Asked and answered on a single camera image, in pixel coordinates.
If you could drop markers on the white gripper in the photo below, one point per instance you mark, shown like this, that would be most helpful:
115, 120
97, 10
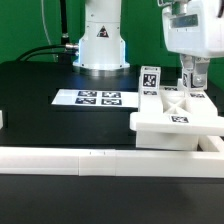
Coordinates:
196, 28

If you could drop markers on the white chair back frame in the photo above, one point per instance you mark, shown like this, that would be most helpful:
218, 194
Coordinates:
178, 112

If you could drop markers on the white chair seat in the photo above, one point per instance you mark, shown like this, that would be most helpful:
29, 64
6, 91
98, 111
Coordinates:
166, 141

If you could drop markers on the white tagged nut cube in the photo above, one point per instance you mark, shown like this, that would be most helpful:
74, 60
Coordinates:
149, 78
187, 79

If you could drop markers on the white U-shaped fence frame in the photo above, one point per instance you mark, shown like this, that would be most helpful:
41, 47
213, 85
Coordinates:
90, 143

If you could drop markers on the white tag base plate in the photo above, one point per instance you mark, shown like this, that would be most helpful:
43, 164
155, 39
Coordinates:
74, 97

